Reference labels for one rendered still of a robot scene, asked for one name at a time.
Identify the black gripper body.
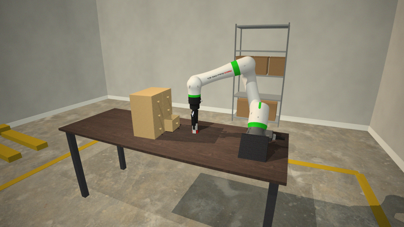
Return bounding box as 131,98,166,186
190,104,199,115

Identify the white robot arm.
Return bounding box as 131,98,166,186
187,56,285,142

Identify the light wooden chest of drawers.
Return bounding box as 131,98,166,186
129,87,171,139

